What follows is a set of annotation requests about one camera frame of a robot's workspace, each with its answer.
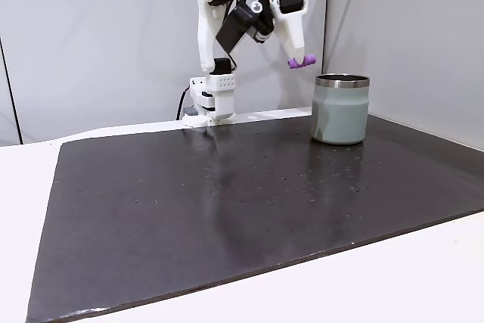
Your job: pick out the purple ribbed pen grip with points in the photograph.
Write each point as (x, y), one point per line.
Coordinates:
(308, 61)

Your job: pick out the grey-green steel mug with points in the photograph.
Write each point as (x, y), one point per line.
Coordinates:
(340, 111)

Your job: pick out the black table mat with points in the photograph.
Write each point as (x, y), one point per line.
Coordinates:
(189, 205)

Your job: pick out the black camera box with mount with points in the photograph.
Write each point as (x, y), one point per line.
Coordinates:
(234, 27)

